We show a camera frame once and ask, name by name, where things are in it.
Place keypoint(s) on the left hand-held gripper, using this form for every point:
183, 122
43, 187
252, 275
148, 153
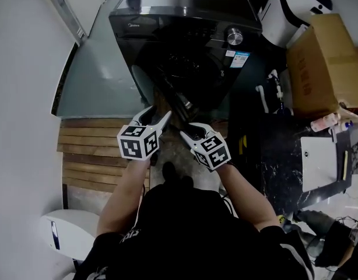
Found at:
135, 144

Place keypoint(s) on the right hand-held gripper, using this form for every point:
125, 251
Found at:
214, 153

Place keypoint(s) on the round black washing machine door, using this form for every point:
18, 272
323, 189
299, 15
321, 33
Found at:
179, 69

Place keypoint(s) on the person's left forearm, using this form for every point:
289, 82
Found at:
123, 197

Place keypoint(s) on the person's right forearm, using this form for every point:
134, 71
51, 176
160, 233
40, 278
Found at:
246, 197

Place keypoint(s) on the person's black shoe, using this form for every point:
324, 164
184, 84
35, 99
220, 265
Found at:
187, 182
169, 171

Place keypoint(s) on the yellow tag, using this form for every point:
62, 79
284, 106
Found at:
242, 145

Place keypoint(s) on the wooden slatted panel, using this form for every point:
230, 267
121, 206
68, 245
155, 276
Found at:
88, 153

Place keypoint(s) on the white drain pipe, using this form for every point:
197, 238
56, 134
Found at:
263, 98

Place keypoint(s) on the blue and white label sticker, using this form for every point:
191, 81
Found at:
239, 59

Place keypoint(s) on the black marble counter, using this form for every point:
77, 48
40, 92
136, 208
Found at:
278, 162

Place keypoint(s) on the white water tap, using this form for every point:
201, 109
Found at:
276, 83

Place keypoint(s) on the person's black shirt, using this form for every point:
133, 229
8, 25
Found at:
190, 238

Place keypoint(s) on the white laptop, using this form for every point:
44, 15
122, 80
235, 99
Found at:
319, 165

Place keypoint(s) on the pink and white bottle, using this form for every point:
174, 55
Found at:
323, 122

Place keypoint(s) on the brown cardboard box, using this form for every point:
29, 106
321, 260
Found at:
324, 69

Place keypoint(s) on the white bottle with blue cap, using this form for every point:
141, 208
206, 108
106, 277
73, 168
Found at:
345, 125

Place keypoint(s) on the yellow pencil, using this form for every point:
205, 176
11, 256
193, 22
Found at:
345, 165

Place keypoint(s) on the white appliance with black band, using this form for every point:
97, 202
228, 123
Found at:
289, 7

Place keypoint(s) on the dark bag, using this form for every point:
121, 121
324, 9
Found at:
327, 238

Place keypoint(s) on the white door frame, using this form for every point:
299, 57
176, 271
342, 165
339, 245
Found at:
77, 7

